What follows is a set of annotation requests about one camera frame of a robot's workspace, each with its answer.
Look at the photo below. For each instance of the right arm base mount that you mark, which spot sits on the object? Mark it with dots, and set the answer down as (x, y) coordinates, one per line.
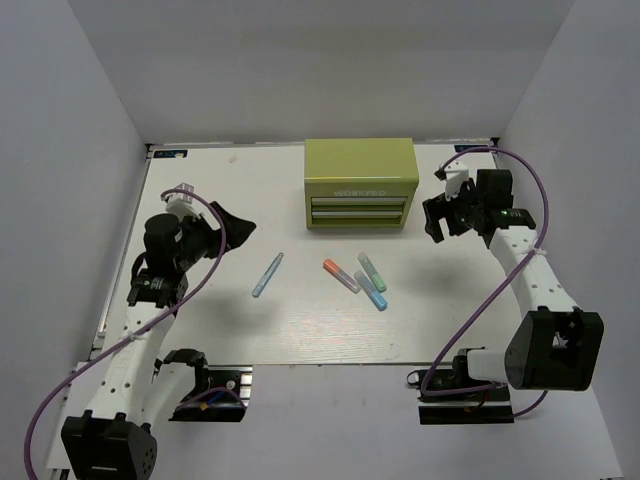
(472, 408)

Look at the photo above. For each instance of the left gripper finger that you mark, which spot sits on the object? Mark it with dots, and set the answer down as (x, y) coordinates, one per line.
(226, 217)
(237, 232)

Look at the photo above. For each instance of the orange highlighter marker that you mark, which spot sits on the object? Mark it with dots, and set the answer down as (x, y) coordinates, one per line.
(339, 274)

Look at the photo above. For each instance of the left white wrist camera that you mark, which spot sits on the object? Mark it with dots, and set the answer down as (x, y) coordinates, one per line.
(181, 204)

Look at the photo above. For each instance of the green highlighter marker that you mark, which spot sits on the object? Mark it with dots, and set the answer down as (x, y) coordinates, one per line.
(372, 272)

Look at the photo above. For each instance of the green metal tool chest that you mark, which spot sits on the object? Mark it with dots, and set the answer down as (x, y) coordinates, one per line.
(359, 182)

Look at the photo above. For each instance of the left blue table sticker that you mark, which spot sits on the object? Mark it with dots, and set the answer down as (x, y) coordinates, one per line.
(170, 154)

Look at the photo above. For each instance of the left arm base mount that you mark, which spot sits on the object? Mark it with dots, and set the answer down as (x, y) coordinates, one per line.
(220, 394)

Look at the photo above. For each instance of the blue highlighter marker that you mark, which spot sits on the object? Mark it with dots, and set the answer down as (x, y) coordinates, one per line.
(370, 290)

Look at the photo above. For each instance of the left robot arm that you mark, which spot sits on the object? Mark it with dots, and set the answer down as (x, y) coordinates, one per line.
(113, 438)

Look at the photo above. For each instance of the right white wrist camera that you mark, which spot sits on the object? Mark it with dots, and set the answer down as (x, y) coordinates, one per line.
(455, 175)

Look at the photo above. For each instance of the right blue table sticker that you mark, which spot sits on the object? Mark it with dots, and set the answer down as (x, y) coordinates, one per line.
(460, 148)

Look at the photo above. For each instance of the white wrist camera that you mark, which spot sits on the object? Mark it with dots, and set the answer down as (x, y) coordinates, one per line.
(455, 175)
(181, 204)

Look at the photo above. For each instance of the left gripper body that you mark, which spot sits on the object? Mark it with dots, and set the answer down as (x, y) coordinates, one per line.
(200, 241)

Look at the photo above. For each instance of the blue table sticker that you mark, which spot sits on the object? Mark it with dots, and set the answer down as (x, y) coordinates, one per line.
(170, 154)
(460, 148)

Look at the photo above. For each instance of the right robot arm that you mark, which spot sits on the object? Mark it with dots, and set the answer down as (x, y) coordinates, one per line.
(557, 343)

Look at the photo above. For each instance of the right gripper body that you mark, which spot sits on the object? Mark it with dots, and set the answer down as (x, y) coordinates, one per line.
(461, 218)

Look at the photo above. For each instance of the blue utility knife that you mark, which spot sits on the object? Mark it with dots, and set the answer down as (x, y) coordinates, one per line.
(268, 274)

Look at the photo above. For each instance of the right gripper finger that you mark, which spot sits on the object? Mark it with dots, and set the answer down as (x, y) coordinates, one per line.
(436, 206)
(433, 228)

